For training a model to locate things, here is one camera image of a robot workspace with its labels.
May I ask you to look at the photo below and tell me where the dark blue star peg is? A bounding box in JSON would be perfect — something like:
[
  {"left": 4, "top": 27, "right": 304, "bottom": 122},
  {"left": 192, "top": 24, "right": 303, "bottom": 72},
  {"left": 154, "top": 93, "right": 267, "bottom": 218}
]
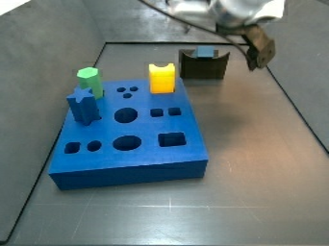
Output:
[{"left": 67, "top": 86, "right": 101, "bottom": 126}]

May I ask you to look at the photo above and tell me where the black cable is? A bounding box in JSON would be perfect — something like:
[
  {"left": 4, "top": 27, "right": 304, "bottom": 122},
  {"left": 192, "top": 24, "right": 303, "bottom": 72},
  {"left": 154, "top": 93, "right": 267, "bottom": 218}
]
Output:
[{"left": 138, "top": 0, "right": 259, "bottom": 70}]

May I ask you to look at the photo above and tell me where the black curved fixture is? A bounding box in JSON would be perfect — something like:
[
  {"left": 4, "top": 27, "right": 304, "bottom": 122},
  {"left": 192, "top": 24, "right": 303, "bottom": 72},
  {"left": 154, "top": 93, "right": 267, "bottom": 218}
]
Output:
[{"left": 180, "top": 49, "right": 231, "bottom": 80}]

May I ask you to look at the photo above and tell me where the blue foam shape board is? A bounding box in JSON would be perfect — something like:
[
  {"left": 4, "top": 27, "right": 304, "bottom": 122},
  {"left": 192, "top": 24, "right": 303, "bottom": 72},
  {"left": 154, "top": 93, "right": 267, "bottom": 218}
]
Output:
[{"left": 50, "top": 80, "right": 209, "bottom": 190}]

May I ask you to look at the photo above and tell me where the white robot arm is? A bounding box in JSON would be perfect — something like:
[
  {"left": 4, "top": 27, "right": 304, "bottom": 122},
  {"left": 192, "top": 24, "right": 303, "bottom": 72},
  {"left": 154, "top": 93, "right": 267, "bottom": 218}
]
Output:
[{"left": 168, "top": 0, "right": 285, "bottom": 29}]

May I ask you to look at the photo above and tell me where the light blue rectangular block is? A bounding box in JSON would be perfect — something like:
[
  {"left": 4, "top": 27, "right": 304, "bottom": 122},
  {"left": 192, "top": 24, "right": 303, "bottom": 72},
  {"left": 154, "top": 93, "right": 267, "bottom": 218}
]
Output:
[{"left": 196, "top": 45, "right": 214, "bottom": 58}]

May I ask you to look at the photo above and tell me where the yellow notched block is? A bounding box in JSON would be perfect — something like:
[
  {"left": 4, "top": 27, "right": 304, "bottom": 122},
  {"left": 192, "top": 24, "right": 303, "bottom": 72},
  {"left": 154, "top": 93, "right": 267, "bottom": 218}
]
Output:
[{"left": 149, "top": 63, "right": 177, "bottom": 94}]

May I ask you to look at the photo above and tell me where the green hexagonal peg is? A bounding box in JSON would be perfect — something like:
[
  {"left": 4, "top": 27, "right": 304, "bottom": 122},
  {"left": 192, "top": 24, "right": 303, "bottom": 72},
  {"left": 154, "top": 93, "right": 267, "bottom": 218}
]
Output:
[{"left": 78, "top": 67, "right": 103, "bottom": 99}]

